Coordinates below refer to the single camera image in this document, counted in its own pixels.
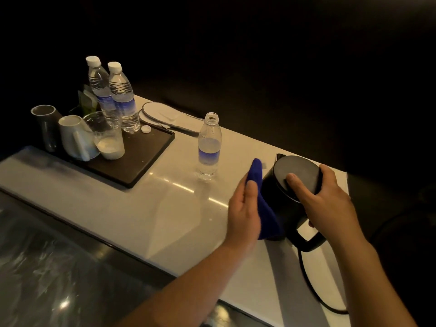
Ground open clear water bottle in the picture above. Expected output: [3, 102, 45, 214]
[197, 112, 223, 182]

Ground capped clear water bottle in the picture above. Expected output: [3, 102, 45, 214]
[108, 61, 141, 134]
[85, 56, 122, 130]

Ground clear drinking glass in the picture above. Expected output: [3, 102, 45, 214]
[83, 111, 125, 161]

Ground black kettle power cord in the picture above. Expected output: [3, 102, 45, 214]
[298, 248, 349, 315]

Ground person's left forearm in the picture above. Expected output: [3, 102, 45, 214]
[117, 242, 257, 327]

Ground black serving tray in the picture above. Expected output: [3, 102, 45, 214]
[51, 118, 176, 189]

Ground person's left hand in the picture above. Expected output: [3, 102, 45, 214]
[223, 180, 262, 253]

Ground white wrapped slipper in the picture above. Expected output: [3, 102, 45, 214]
[141, 101, 205, 134]
[139, 110, 200, 136]

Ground dark glass tumbler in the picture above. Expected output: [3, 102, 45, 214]
[31, 105, 64, 153]

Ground person's right hand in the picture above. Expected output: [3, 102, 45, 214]
[285, 164, 366, 248]

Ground white ceramic mug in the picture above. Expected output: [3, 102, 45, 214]
[58, 115, 100, 162]

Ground green tea packets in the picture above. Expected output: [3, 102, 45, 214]
[77, 85, 99, 117]

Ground blue cleaning cloth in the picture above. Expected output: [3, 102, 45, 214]
[246, 158, 283, 241]

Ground person's right forearm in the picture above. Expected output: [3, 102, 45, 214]
[327, 234, 418, 327]

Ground black electric kettle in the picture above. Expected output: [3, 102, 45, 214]
[260, 153, 327, 253]

